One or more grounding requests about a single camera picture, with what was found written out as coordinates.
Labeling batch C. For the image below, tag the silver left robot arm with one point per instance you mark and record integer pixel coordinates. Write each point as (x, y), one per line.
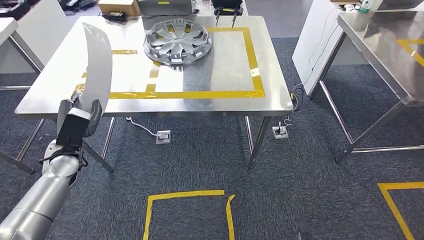
(43, 198)

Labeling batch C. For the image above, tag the white desk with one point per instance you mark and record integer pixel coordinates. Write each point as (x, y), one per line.
(49, 33)
(314, 49)

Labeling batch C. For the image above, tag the yellow tape on workbench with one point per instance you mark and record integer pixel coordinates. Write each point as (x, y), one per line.
(198, 94)

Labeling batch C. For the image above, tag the black gear pile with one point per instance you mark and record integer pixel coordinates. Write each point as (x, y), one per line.
(79, 4)

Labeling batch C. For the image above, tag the floor power socket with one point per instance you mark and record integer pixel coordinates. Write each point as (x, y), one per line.
(163, 137)
(280, 132)

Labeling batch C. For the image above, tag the brown cardboard box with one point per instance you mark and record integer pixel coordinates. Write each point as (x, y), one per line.
(119, 8)

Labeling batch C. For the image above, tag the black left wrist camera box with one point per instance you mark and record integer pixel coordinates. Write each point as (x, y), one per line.
(73, 132)

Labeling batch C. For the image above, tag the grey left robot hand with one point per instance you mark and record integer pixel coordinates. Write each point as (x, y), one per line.
(63, 116)

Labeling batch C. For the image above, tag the white curved plastic part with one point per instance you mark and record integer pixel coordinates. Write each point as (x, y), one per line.
(97, 66)

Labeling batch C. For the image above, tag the silver wheel hubcap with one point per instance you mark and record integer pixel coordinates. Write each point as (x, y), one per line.
(179, 41)

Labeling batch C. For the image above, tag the black open equipment case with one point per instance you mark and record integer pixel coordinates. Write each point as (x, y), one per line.
(13, 10)

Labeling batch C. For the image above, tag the black power adapter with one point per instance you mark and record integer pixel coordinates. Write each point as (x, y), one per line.
(114, 16)

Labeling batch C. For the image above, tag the yellow tape on steel table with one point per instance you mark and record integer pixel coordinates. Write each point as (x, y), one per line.
(402, 41)

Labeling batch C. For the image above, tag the steel workbench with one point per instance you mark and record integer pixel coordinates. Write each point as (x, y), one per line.
(215, 73)

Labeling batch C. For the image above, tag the black device with prongs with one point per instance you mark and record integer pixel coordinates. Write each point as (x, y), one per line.
(227, 11)

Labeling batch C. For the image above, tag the grey laptop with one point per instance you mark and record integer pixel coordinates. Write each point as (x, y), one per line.
(165, 8)

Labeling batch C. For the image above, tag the plastic bottle green label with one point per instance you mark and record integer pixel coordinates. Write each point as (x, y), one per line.
(364, 6)

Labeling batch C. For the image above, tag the steel table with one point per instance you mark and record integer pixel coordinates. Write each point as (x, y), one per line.
(6, 28)
(374, 43)

